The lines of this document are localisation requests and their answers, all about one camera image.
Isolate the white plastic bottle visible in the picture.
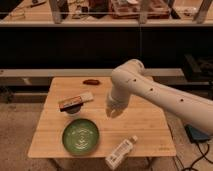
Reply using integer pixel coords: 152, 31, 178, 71
105, 135, 138, 170

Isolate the wooden folding table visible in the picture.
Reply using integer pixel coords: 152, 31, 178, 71
27, 76, 177, 171

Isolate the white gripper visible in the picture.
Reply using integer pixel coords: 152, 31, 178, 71
106, 101, 126, 118

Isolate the orange white flat box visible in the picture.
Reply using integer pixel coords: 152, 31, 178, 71
58, 92, 94, 111

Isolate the black floor cable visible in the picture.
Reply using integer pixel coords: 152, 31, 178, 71
173, 141, 213, 171

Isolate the green round plate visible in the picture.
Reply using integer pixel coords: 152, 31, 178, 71
62, 118, 99, 156

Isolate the blue black floor device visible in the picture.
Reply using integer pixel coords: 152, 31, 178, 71
185, 125, 210, 143

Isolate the small dark bowl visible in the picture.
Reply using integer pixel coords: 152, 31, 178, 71
66, 104, 82, 116

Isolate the dark red small object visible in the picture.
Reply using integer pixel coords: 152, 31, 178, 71
83, 79, 100, 85

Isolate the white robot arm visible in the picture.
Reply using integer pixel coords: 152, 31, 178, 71
106, 59, 213, 135

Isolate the brown tray on shelf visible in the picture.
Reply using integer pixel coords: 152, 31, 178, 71
109, 0, 170, 19

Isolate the metal shelf rack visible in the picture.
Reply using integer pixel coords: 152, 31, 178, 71
0, 0, 213, 28

